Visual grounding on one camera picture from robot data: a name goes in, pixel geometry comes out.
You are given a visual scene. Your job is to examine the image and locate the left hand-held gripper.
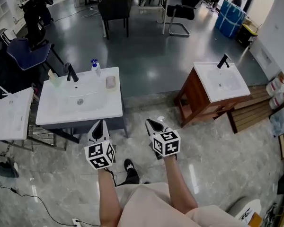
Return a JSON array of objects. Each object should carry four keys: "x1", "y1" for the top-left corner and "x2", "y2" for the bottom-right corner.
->
[{"x1": 84, "y1": 120, "x2": 116, "y2": 171}]

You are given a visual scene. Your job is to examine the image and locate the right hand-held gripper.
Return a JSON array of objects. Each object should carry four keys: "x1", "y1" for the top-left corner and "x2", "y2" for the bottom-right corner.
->
[{"x1": 145, "y1": 118, "x2": 181, "y2": 157}]

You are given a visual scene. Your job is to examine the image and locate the purple soap bar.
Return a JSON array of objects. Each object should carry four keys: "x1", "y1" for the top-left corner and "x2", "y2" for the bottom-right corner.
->
[{"x1": 106, "y1": 76, "x2": 116, "y2": 89}]

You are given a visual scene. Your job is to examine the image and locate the person's left forearm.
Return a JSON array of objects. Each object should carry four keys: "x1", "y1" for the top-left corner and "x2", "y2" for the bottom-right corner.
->
[{"x1": 98, "y1": 168, "x2": 123, "y2": 227}]

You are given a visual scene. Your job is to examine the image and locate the person's right forearm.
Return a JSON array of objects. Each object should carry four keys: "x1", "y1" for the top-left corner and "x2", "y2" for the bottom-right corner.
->
[{"x1": 164, "y1": 155, "x2": 199, "y2": 215}]

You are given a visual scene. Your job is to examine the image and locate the dark grey sink cabinet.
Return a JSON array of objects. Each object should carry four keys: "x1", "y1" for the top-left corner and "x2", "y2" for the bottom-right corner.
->
[{"x1": 41, "y1": 116, "x2": 129, "y2": 144}]

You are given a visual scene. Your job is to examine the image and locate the person's black star shoe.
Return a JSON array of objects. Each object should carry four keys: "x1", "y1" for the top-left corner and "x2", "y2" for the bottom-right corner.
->
[{"x1": 124, "y1": 159, "x2": 136, "y2": 172}]

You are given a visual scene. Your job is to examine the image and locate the wide white washbasin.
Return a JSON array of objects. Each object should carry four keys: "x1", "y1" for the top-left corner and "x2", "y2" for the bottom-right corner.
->
[{"x1": 35, "y1": 67, "x2": 123, "y2": 127}]

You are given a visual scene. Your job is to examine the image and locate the person's black trousers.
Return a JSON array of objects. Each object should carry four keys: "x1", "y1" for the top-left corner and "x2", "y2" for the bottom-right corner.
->
[{"x1": 122, "y1": 168, "x2": 141, "y2": 186}]

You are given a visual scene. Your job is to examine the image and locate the metal rack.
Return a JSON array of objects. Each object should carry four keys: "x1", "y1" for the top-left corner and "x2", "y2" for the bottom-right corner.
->
[{"x1": 27, "y1": 98, "x2": 71, "y2": 151}]

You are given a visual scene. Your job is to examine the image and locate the black basin faucet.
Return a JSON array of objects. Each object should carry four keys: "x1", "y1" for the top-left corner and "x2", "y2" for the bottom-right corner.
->
[
  {"x1": 217, "y1": 53, "x2": 232, "y2": 69},
  {"x1": 63, "y1": 62, "x2": 79, "y2": 82}
]

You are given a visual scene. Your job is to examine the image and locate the clear spray bottle blue top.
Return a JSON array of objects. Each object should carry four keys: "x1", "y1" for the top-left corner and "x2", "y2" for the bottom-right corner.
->
[{"x1": 90, "y1": 59, "x2": 102, "y2": 77}]

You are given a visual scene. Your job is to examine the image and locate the person's pale pink garment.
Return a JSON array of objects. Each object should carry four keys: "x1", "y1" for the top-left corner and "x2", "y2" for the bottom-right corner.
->
[{"x1": 115, "y1": 182, "x2": 249, "y2": 227}]

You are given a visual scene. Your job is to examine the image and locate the narrow white washbasin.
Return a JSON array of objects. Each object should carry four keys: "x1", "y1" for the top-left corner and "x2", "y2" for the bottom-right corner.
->
[{"x1": 0, "y1": 87, "x2": 35, "y2": 141}]

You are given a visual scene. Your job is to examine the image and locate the wooden slatted pallet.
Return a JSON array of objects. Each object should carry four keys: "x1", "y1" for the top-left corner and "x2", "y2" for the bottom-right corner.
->
[{"x1": 227, "y1": 85, "x2": 282, "y2": 134}]

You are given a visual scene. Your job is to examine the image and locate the blue chair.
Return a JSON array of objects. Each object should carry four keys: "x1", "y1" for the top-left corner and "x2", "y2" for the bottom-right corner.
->
[{"x1": 6, "y1": 37, "x2": 64, "y2": 77}]

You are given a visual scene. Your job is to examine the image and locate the black office chair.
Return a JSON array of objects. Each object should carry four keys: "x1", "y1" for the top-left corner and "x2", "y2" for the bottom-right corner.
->
[{"x1": 23, "y1": 1, "x2": 53, "y2": 51}]

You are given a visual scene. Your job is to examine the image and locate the black cantilever chair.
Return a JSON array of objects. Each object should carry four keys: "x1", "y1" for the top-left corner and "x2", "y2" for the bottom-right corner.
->
[{"x1": 166, "y1": 3, "x2": 197, "y2": 37}]

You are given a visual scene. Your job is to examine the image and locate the white sack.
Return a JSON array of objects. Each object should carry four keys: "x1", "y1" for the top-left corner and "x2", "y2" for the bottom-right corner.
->
[
  {"x1": 269, "y1": 92, "x2": 284, "y2": 110},
  {"x1": 266, "y1": 77, "x2": 284, "y2": 96}
]

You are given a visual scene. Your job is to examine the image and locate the blue plastic bag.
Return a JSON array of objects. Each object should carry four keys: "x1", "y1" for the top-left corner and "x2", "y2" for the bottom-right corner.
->
[{"x1": 269, "y1": 103, "x2": 284, "y2": 137}]

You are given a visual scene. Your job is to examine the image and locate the dark grey chair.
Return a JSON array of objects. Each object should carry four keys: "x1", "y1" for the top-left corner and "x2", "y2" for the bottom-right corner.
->
[{"x1": 98, "y1": 0, "x2": 133, "y2": 40}]

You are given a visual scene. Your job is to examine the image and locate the white rectangular basin panel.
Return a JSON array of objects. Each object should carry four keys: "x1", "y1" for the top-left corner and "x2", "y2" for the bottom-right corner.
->
[{"x1": 248, "y1": 38, "x2": 282, "y2": 80}]

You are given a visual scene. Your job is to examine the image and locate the black bin yellow lid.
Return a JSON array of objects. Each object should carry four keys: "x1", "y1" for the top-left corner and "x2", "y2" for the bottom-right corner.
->
[{"x1": 236, "y1": 22, "x2": 258, "y2": 47}]

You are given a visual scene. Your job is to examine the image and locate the blue wrapped bundle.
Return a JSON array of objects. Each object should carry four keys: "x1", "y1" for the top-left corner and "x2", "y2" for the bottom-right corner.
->
[{"x1": 214, "y1": 0, "x2": 247, "y2": 38}]

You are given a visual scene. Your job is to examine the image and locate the white shelf unit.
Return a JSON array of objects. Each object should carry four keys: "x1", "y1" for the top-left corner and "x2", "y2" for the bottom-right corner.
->
[{"x1": 0, "y1": 0, "x2": 17, "y2": 36}]

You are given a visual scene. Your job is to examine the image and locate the black wrist cord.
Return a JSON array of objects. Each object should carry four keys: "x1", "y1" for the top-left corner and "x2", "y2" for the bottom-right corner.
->
[{"x1": 103, "y1": 167, "x2": 116, "y2": 186}]

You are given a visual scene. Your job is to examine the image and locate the black floor cable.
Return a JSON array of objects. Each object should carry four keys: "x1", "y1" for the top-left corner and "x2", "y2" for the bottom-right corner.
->
[{"x1": 0, "y1": 183, "x2": 100, "y2": 227}]

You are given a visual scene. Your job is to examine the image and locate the white floor cable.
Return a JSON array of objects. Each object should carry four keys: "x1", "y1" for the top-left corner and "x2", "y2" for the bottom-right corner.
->
[{"x1": 81, "y1": 6, "x2": 101, "y2": 18}]

